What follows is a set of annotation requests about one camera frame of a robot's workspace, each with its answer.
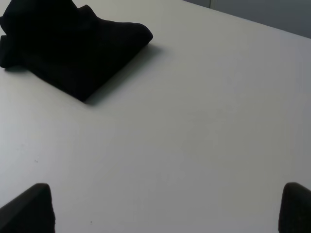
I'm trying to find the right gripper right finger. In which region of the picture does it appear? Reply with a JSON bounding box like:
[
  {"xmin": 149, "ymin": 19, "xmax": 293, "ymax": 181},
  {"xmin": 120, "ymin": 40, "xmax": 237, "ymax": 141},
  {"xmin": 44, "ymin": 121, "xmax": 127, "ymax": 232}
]
[{"xmin": 278, "ymin": 182, "xmax": 311, "ymax": 233}]

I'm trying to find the black printed t-shirt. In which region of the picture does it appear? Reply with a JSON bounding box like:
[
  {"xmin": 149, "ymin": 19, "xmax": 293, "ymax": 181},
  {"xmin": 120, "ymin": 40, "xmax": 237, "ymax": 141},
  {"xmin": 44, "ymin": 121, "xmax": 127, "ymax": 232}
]
[{"xmin": 0, "ymin": 0, "xmax": 153, "ymax": 102}]

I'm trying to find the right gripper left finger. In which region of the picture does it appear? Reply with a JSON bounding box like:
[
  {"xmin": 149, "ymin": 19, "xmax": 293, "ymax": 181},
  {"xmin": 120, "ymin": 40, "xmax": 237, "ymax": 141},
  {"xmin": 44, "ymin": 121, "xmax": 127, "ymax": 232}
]
[{"xmin": 0, "ymin": 183, "xmax": 55, "ymax": 233}]

